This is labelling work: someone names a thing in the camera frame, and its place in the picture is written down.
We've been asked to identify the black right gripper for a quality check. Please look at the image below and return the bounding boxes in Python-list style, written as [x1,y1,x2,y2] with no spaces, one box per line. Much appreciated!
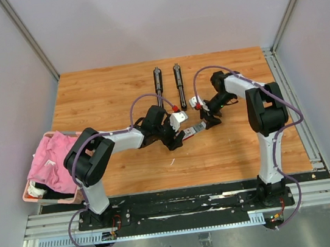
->
[196,91,239,130]

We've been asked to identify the black stapler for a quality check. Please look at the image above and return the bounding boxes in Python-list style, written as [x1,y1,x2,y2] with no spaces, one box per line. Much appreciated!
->
[173,63,187,111]
[153,67,164,108]

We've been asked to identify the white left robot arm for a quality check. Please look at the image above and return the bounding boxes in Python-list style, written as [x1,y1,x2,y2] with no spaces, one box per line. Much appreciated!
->
[63,105,188,228]

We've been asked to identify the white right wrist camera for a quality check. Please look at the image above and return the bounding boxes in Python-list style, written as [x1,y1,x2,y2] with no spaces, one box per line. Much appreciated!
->
[188,96,204,110]

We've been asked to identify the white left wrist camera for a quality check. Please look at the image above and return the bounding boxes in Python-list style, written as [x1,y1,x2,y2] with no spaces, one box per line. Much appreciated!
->
[169,111,188,131]

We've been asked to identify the red white staple box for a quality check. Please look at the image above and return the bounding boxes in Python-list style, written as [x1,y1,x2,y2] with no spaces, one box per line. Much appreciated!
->
[183,127,196,141]

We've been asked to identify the small white staple tray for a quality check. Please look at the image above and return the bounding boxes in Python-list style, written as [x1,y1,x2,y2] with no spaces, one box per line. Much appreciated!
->
[192,121,206,133]

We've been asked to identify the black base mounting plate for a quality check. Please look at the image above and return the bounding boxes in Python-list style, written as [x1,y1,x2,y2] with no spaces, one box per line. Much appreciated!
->
[78,180,295,237]

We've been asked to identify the pink cloth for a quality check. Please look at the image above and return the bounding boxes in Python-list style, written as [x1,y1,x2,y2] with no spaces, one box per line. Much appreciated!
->
[27,131,77,194]

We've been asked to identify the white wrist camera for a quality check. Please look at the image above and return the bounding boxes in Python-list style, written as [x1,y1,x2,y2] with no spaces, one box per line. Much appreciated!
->
[169,111,188,131]
[188,96,204,110]

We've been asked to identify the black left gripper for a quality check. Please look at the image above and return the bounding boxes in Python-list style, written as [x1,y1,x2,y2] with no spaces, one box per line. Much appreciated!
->
[152,113,188,153]

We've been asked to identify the pink plastic basket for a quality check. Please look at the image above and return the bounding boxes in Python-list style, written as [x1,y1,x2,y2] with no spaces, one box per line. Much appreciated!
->
[23,131,82,204]

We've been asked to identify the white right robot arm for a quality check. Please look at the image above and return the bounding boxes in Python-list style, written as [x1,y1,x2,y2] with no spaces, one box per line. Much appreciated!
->
[191,71,289,207]

